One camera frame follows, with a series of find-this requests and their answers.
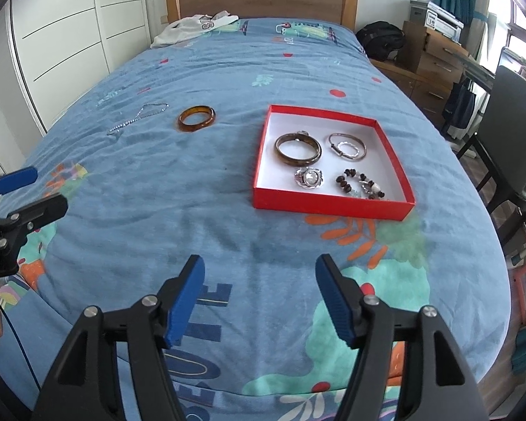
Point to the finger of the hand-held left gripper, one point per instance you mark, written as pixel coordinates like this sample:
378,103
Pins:
15,180
39,212

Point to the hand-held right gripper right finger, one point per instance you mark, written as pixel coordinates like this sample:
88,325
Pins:
337,298

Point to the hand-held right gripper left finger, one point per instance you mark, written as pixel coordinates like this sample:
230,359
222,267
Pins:
186,302

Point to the red cardboard box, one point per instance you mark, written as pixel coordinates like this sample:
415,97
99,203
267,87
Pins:
328,208

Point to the silver wristwatch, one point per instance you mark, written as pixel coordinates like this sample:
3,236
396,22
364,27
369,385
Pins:
310,178

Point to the thin metal bangle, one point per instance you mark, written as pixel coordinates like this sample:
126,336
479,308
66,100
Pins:
363,151

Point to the dark brown amber bangle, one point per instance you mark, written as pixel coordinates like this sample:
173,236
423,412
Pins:
285,158

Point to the twisted silver bangle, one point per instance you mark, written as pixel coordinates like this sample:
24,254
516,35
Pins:
301,132
347,144

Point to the blue printed blanket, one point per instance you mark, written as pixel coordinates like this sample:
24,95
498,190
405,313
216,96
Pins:
158,210

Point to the white wardrobe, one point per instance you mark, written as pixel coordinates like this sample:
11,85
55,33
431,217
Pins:
70,30

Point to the orange amber bangle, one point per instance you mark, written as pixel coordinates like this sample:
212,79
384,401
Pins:
188,126

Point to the white clothing on pillow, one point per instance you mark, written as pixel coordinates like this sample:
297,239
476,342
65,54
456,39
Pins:
179,30

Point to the dark hanging bag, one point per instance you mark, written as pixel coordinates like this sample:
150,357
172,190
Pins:
458,112

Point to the wooden drawer cabinet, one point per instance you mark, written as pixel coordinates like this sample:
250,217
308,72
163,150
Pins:
434,70

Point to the dark grey chair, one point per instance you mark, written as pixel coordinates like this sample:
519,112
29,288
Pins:
513,109

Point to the black backpack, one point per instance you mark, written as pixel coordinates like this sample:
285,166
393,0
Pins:
379,39

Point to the grey desk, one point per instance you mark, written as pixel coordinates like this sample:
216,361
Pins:
477,69

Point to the white printer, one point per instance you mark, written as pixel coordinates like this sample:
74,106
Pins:
442,19

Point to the grey storage box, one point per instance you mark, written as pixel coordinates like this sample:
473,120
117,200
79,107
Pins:
417,11

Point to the wooden bed headboard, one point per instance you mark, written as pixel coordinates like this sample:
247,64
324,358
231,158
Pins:
263,4

